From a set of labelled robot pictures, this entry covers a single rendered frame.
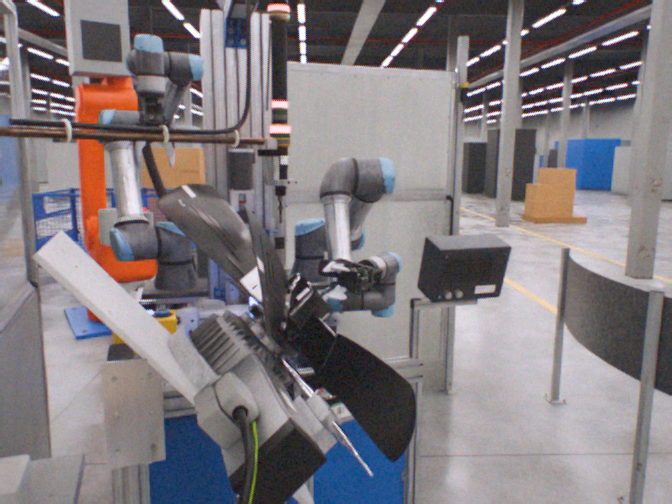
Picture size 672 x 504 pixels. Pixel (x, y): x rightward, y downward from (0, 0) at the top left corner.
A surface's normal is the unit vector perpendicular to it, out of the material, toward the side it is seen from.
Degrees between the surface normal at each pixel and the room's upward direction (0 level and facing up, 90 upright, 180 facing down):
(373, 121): 91
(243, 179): 90
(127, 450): 90
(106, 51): 90
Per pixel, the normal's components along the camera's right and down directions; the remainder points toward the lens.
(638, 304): -0.98, 0.03
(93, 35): 0.51, 0.15
